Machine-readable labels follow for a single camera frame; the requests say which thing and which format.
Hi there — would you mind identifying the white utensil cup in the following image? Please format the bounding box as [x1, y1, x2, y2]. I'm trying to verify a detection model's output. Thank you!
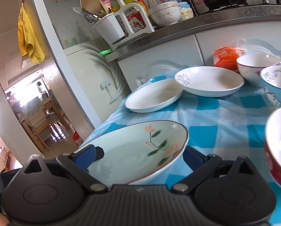
[93, 13, 125, 44]

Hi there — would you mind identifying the white floral bowl on counter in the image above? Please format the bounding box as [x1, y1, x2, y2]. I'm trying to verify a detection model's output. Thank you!
[148, 2, 181, 27]

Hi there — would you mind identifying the white plate with grey pattern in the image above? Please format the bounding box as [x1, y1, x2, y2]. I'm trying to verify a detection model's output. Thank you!
[175, 66, 244, 97]

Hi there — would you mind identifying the small blue patterned bowl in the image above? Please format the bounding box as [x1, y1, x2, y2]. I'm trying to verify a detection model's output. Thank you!
[178, 2, 194, 21]

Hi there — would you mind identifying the blue checkered tablecloth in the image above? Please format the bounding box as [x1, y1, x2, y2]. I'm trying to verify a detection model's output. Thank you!
[88, 84, 281, 225]

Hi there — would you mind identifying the red and white bowl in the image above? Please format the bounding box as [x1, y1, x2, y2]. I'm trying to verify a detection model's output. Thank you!
[264, 108, 281, 187]

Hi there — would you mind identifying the white flower wall hook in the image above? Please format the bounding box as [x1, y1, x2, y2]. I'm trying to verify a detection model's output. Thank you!
[101, 79, 111, 90]

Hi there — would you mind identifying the wooden dining chair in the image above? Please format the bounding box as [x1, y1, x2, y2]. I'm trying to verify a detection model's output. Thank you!
[19, 97, 62, 153]

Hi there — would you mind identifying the blue cartoon bowl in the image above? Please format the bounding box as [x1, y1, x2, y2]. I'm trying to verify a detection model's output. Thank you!
[260, 65, 281, 108]

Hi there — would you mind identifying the wooden spatula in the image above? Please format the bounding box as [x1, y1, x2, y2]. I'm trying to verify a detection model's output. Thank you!
[82, 0, 105, 15]

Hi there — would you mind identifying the white condiment rack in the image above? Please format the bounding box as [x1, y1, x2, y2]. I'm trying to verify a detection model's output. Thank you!
[108, 0, 156, 51]

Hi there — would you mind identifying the orange tissue pack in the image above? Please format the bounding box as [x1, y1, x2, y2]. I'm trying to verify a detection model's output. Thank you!
[213, 38, 247, 72]

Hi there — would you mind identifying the green floral plate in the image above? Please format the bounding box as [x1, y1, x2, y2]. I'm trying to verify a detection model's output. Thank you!
[78, 120, 189, 187]

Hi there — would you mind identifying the yellow hanging towel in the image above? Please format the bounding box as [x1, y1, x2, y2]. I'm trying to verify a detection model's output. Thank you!
[17, 3, 45, 64]

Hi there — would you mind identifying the white bowl purple rim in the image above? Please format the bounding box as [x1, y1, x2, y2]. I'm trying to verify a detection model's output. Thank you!
[236, 54, 281, 88]

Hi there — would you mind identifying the red plastic bag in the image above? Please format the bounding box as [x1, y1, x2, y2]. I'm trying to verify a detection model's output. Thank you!
[72, 132, 83, 147]

